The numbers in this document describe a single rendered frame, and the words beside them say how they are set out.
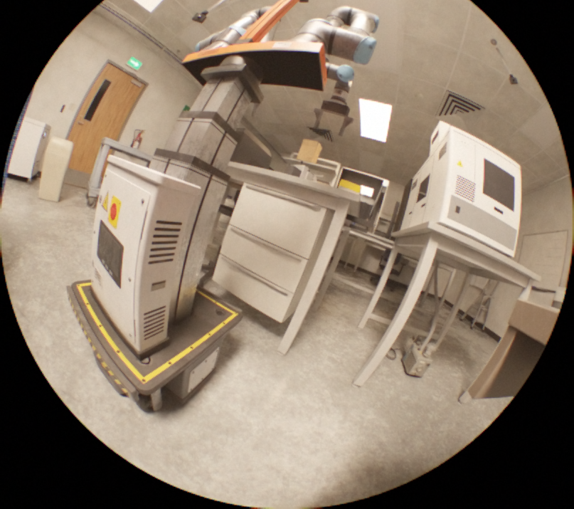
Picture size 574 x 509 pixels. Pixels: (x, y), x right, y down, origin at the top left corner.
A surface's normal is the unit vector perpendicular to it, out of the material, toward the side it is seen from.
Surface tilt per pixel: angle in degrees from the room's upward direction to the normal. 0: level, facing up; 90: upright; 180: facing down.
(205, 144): 90
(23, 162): 90
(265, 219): 90
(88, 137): 90
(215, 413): 0
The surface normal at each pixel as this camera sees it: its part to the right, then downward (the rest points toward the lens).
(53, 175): 0.85, 0.37
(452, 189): -0.37, -0.11
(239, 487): 0.35, -0.94
